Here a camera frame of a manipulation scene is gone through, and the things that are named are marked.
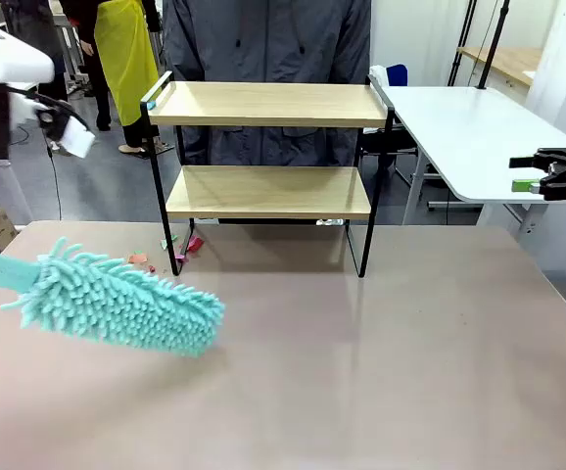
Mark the teal microfibre duster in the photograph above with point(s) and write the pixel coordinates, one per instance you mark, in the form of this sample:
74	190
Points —
126	308

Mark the bystander bare hand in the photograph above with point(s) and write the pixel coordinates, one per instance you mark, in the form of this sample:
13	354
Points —
87	47

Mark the bystander in dark grey jacket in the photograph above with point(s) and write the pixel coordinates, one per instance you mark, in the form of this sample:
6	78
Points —
33	22

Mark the large white side table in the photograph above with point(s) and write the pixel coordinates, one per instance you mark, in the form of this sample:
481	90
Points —
459	127

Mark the bystander in black clothes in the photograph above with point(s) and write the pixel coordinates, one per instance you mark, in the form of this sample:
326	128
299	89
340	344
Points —
102	88

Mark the light wooden background table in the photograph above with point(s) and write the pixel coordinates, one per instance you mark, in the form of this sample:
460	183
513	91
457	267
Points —
508	61

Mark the black stand pole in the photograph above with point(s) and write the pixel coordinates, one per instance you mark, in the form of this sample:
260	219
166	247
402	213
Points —
493	44

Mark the yellow apron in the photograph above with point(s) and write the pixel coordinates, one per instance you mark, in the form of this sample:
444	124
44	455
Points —
126	59

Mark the black tripod stand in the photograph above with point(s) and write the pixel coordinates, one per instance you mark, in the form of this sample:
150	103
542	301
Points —
463	44

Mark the black office chair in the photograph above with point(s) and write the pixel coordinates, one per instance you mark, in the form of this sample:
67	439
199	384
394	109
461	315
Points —
386	147

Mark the blue chair back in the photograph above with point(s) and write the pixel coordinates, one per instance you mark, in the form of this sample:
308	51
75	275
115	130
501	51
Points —
396	74

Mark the orange paper scrap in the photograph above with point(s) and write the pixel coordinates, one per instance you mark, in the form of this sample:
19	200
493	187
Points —
137	257

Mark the white crumpled cloth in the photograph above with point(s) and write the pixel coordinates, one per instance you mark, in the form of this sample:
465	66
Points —
380	76

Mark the small green paper scrap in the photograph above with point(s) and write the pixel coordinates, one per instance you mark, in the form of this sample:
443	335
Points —
166	241

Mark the pink paper scrap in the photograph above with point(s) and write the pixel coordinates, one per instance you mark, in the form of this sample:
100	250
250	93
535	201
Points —
181	257

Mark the wide red paper scrap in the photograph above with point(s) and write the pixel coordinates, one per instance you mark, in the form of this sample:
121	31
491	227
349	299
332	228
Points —
195	243

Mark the person in grey jacket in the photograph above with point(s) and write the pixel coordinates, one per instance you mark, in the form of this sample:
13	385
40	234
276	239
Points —
273	44

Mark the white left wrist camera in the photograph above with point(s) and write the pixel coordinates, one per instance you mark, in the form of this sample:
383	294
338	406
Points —
77	139

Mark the two-tier wooden black-frame shelf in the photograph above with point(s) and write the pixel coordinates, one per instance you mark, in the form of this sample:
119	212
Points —
263	115

